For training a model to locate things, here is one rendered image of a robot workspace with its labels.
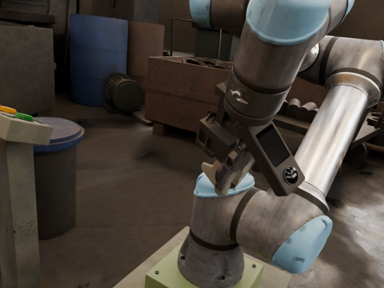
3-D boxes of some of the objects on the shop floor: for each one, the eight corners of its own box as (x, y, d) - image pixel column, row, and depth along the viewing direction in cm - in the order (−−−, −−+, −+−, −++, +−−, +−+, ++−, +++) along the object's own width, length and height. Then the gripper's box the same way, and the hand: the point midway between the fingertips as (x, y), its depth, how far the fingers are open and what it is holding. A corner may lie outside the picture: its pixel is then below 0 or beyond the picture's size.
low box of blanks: (269, 138, 292) (284, 66, 270) (246, 161, 230) (263, 70, 208) (182, 116, 329) (189, 52, 306) (142, 131, 266) (147, 52, 244)
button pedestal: (18, 334, 87) (-2, 122, 66) (-24, 290, 99) (-53, 98, 78) (68, 299, 100) (64, 111, 79) (26, 263, 112) (12, 92, 91)
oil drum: (136, 104, 354) (142, 20, 324) (100, 94, 383) (102, 16, 353) (168, 99, 401) (175, 25, 371) (135, 90, 430) (138, 21, 400)
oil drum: (95, 110, 312) (96, 14, 282) (58, 98, 341) (55, 10, 311) (136, 103, 360) (140, 20, 330) (101, 93, 389) (102, 16, 359)
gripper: (249, 67, 46) (219, 155, 62) (198, 92, 41) (180, 180, 57) (295, 101, 42) (251, 184, 59) (246, 133, 37) (212, 215, 53)
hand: (228, 190), depth 56 cm, fingers closed
